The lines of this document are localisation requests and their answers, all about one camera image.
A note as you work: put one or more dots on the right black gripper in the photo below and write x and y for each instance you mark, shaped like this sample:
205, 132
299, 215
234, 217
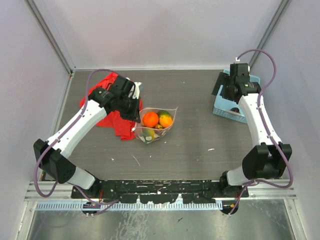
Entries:
223, 78

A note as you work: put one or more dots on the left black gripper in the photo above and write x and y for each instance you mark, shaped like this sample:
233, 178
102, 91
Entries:
134, 114

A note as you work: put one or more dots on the orange fruit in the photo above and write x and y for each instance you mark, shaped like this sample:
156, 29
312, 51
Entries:
150, 119

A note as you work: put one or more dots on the clear polka dot zip bag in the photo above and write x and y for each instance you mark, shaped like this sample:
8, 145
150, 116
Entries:
137, 129

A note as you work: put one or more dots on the dark red apple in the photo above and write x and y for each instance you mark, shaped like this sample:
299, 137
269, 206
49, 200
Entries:
159, 127

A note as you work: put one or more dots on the dark plum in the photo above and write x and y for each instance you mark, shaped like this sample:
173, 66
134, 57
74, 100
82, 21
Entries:
235, 110

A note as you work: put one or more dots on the orange green mango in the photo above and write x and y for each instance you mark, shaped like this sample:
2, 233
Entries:
165, 119

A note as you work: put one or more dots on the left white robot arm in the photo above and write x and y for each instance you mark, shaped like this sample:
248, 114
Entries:
52, 155

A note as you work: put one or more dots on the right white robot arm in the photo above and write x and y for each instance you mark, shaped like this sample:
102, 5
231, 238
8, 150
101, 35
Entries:
267, 160

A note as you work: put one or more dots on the red cloth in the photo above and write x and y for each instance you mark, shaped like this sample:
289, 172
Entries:
122, 128

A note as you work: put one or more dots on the light blue plastic basket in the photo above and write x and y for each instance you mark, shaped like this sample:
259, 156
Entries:
222, 107

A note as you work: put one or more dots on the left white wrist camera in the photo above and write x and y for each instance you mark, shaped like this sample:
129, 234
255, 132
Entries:
132, 89

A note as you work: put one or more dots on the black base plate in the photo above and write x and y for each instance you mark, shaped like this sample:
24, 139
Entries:
162, 191

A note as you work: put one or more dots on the grey slotted cable duct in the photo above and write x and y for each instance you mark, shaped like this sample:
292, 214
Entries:
83, 206

